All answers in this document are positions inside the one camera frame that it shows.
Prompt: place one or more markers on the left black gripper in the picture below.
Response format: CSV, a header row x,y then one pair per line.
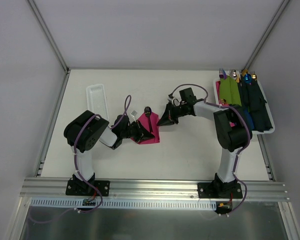
x,y
136,129

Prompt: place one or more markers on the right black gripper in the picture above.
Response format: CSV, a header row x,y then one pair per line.
x,y
172,113

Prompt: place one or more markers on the magenta paper napkin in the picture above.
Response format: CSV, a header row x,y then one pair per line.
x,y
144,121

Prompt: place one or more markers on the black fork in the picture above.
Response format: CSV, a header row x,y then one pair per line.
x,y
150,124

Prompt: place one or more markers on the purple metallic spoon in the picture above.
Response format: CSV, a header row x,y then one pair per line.
x,y
147,111

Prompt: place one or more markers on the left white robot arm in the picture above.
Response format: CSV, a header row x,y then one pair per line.
x,y
82,134

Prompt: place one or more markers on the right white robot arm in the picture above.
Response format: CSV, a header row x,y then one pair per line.
x,y
233,134

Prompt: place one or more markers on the green rolled napkin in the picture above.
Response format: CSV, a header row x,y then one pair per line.
x,y
229,91

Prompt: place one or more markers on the purple fork in roll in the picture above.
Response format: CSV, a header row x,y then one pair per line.
x,y
222,73

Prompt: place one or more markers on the silver spoon in roll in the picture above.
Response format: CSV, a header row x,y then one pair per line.
x,y
234,75

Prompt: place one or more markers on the blue rolled napkin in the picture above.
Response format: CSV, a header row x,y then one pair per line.
x,y
249,119

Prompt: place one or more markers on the blue spoon in roll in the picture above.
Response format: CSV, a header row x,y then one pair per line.
x,y
247,78

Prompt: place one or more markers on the dark navy rolled napkin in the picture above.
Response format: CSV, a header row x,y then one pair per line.
x,y
253,99

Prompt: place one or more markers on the small white utensil basket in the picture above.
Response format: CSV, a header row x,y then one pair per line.
x,y
96,100

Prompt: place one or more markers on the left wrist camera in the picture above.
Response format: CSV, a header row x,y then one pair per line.
x,y
134,114

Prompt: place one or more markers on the white slotted cable duct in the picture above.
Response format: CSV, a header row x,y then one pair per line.
x,y
143,204

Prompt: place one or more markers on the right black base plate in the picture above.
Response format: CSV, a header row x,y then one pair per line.
x,y
209,190

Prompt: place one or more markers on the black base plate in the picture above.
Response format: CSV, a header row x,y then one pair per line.
x,y
209,190
76,187

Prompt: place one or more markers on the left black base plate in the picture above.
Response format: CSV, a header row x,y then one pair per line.
x,y
76,187

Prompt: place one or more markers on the right aluminium frame post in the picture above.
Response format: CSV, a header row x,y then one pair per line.
x,y
267,32

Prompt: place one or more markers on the aluminium frame post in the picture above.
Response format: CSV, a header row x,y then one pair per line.
x,y
47,33
267,32

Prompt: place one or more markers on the aluminium front rail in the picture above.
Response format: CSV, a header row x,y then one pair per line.
x,y
140,189

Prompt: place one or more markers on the left aluminium frame post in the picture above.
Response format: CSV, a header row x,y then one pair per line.
x,y
47,33

